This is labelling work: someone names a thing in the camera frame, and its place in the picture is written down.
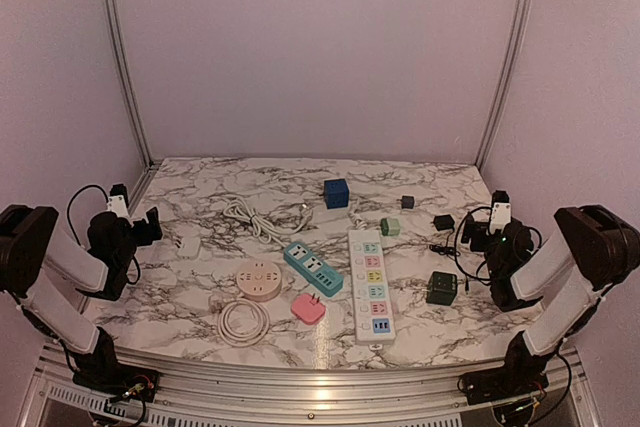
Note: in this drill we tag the teal power strip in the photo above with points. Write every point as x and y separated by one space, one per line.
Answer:
314 269

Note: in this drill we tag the dark grey USB charger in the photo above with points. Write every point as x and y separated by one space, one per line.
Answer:
407 202

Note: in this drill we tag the front aluminium rail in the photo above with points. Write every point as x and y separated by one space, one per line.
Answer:
198 393

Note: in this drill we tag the right aluminium frame post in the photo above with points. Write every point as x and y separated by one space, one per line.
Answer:
515 40

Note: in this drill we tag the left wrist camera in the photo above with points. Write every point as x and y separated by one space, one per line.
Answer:
118 201

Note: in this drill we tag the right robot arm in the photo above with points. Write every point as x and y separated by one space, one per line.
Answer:
591 251

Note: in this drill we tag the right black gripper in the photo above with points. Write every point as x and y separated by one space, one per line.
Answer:
474 227

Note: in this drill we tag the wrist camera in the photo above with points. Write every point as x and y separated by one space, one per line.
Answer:
500 215
118 201

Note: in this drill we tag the pink round power strip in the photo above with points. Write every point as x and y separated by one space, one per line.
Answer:
259 280

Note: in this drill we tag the blue cube socket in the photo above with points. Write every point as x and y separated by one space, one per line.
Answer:
336 193

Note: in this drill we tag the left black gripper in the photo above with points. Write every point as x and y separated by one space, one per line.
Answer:
145 237

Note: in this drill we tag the light green USB adapter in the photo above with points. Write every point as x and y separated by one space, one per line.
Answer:
390 227

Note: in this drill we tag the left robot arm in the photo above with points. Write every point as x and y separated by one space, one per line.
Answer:
33 246

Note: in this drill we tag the left aluminium frame post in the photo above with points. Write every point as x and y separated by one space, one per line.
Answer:
126 82

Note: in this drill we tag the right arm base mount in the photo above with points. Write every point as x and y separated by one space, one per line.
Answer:
497 384

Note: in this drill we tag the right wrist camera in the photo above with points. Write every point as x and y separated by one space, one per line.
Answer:
500 215

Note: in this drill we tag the white plug adapter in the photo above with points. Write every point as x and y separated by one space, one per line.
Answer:
188 248

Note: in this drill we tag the white long power strip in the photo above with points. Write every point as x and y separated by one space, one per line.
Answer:
372 306

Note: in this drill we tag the black power adapter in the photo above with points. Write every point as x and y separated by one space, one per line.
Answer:
444 222

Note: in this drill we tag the pink square plug adapter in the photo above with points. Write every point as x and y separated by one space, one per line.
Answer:
308 308

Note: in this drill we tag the aluminium frame post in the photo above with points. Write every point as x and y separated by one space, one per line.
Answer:
515 40
126 82

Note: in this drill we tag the dark green cube socket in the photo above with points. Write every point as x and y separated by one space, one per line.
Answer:
442 288

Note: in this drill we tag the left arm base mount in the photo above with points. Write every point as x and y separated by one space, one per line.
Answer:
118 382

